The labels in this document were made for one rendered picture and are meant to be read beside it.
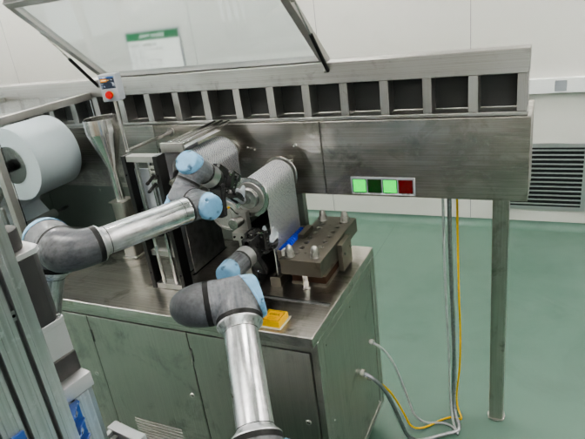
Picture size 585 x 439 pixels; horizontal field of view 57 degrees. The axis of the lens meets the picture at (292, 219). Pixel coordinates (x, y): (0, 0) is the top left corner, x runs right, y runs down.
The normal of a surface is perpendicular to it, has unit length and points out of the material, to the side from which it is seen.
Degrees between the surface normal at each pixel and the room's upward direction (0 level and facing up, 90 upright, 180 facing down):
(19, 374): 90
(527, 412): 0
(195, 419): 90
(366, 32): 90
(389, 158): 90
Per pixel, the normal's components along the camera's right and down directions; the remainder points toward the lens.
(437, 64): -0.41, 0.40
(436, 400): -0.12, -0.92
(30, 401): 0.84, 0.11
